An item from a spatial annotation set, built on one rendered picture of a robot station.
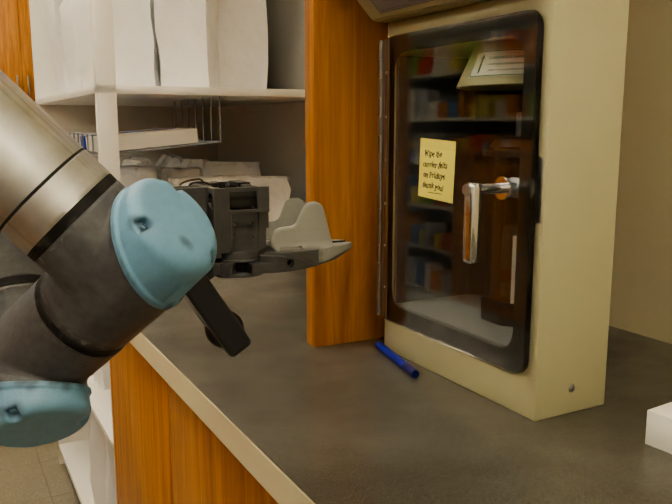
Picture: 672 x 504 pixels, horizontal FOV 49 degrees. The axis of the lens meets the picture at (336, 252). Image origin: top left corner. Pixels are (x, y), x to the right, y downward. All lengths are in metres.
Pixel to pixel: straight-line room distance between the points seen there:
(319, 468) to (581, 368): 0.34
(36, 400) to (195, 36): 1.52
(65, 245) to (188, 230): 0.07
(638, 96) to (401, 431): 0.72
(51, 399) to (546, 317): 0.53
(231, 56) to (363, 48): 1.03
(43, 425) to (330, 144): 0.66
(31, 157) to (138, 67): 1.58
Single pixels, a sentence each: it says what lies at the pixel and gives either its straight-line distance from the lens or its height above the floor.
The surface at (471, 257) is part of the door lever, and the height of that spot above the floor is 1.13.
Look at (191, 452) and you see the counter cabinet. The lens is 1.16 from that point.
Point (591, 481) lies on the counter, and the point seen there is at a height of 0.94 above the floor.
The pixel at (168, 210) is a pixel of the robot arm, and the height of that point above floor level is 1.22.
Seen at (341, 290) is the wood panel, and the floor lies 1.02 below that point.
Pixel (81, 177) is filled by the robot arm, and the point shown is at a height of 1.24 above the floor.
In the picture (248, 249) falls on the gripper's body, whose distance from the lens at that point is 0.68.
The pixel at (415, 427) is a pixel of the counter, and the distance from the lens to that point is 0.85.
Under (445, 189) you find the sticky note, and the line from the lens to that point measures 0.94.
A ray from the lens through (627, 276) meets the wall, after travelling 1.33.
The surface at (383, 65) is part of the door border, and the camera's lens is 1.07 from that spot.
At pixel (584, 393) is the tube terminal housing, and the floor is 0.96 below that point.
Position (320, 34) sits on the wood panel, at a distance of 1.09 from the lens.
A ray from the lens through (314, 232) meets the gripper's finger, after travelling 0.70.
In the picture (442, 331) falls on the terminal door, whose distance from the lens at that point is 0.98.
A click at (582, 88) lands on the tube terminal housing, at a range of 0.86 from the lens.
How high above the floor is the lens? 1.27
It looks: 10 degrees down
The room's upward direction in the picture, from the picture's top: straight up
